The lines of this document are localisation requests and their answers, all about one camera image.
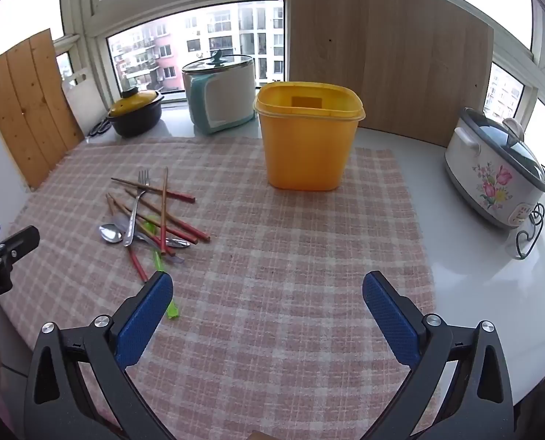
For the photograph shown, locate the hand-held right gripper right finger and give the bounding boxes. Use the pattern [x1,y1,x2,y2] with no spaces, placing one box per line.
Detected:
[362,270,516,440]

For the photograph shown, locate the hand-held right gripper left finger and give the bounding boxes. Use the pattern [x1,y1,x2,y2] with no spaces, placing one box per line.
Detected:
[23,270,177,440]

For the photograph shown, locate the red-tipped wooden chopstick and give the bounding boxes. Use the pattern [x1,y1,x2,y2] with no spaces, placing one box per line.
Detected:
[106,193,177,257]
[132,199,200,245]
[125,188,211,242]
[160,167,169,253]
[111,177,196,202]
[109,197,149,282]

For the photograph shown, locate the metal fork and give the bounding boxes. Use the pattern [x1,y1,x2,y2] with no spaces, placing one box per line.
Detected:
[124,169,151,247]

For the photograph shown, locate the yellow plastic container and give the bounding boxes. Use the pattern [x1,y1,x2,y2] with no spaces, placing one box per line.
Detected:
[253,81,366,192]

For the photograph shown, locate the green plastic spoon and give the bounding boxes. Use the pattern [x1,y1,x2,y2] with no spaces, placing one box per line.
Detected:
[143,215,180,319]

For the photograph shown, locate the pink checked cloth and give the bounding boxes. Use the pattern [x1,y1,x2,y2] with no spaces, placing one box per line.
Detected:
[0,136,438,440]

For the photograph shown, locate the pine wood board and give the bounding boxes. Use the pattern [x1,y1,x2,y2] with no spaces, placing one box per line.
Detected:
[0,28,85,190]

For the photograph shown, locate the white cutting board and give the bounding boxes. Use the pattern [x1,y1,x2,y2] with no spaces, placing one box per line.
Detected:
[61,70,110,137]

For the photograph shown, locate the black clay pot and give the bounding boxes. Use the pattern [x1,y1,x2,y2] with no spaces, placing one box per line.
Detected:
[106,92,165,138]

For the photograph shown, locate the white floral slow cooker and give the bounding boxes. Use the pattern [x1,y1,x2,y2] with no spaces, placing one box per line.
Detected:
[444,106,545,230]

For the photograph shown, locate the yellow clay pot lid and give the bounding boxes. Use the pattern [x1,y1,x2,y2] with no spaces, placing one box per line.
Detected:
[108,86,160,117]

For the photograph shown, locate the white and teal pot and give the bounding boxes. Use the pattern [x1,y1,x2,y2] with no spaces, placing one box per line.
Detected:
[183,62,258,135]

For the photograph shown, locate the white framed window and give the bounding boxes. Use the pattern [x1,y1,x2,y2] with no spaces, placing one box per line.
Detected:
[0,0,545,184]

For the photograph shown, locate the light wood board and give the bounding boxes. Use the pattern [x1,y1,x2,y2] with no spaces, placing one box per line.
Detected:
[288,0,495,147]

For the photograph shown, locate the glass lid with teal knob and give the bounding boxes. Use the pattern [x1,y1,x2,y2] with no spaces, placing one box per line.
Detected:
[182,49,255,75]

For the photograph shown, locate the apartment buildings outside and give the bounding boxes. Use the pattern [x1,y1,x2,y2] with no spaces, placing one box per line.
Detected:
[107,0,286,95]

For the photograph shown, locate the black handled scissors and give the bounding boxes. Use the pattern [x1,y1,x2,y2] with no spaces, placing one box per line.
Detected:
[88,118,114,138]

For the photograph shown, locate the black wire stand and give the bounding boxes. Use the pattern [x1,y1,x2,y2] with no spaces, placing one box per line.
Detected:
[515,202,545,260]

